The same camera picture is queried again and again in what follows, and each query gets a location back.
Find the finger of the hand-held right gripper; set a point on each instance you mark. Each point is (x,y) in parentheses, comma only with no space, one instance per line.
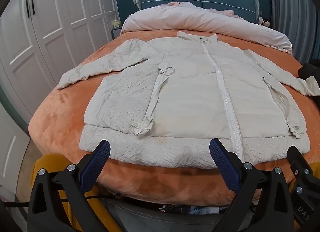
(300,162)

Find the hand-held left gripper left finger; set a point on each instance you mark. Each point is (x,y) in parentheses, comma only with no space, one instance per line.
(98,158)

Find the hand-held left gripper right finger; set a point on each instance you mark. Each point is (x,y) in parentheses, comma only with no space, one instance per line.
(222,162)

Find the white crinkled zip jacket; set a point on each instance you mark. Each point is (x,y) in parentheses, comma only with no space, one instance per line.
(187,92)

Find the bed with orange blanket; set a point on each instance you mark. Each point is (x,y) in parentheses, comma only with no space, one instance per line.
(62,112)

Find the grey bed base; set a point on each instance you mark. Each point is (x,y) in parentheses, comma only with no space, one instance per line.
(150,219)

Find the dark cloth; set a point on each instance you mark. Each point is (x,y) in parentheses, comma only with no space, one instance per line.
(310,69)

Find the grey nightstand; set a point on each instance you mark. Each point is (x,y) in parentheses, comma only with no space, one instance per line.
(116,33)

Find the yellow tissue box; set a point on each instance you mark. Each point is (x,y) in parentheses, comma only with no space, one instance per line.
(117,24)

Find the small plush toys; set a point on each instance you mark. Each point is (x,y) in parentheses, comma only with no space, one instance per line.
(264,22)

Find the white panelled wardrobe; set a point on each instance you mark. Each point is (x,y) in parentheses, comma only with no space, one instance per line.
(50,22)

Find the pale pink duvet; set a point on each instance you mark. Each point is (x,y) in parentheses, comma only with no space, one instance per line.
(187,19)

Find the grey curtain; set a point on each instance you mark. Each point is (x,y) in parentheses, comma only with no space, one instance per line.
(287,2)

